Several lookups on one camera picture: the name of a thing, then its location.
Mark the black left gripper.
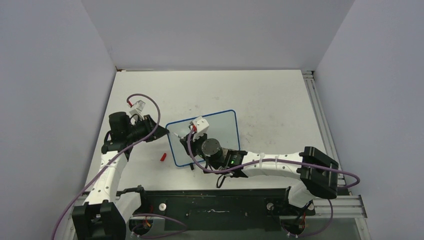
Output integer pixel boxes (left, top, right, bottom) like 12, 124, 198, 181
125, 114, 169, 143

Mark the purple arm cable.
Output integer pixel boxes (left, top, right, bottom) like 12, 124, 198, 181
186, 127, 361, 239
50, 93, 188, 240

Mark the blue-framed whiteboard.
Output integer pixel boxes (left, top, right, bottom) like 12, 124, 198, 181
165, 109, 240, 167

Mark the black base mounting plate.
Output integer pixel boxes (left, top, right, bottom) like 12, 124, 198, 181
134, 188, 316, 231

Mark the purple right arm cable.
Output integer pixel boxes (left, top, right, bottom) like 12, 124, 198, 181
186, 127, 361, 239

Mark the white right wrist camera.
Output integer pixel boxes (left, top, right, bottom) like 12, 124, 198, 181
189, 116, 210, 141

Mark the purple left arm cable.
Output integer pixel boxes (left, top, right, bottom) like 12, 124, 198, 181
50, 93, 188, 240

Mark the red marker cap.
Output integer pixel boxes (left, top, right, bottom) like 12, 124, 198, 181
160, 153, 167, 162

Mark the aluminium right side rail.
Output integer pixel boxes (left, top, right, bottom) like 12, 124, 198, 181
301, 70, 342, 170

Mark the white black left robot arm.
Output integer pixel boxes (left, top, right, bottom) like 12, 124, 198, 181
71, 111, 169, 240

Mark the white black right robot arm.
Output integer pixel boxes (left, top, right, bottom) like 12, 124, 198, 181
179, 133, 339, 214

